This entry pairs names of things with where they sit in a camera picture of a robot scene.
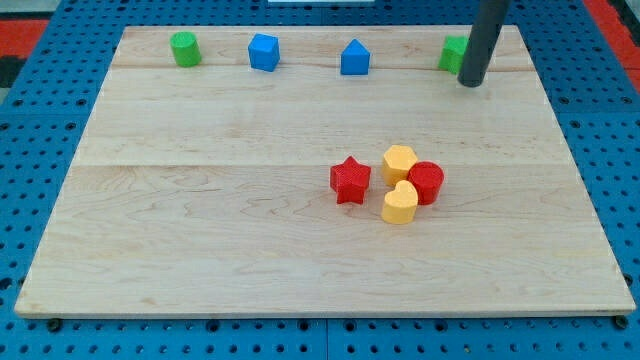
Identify wooden board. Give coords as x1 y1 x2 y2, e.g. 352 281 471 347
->
15 26 636 319

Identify blue triangle block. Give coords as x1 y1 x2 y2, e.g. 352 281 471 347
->
340 39 371 75

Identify red star block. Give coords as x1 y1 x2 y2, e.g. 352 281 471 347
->
330 156 371 205

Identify yellow hexagon block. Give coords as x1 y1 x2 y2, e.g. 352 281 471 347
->
381 145 418 186

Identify yellow heart block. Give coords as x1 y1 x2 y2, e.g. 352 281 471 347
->
381 180 419 225

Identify red cylinder block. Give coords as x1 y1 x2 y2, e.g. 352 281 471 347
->
407 161 445 205

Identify blue cube block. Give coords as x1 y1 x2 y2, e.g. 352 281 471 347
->
248 33 280 72

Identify green star block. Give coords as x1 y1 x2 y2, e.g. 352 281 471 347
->
438 35 468 75

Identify green cylinder block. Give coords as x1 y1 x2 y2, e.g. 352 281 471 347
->
169 31 202 67

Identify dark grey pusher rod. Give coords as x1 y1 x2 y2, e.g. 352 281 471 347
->
457 0 511 88

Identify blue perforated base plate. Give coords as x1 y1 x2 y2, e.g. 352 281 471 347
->
1 0 639 359

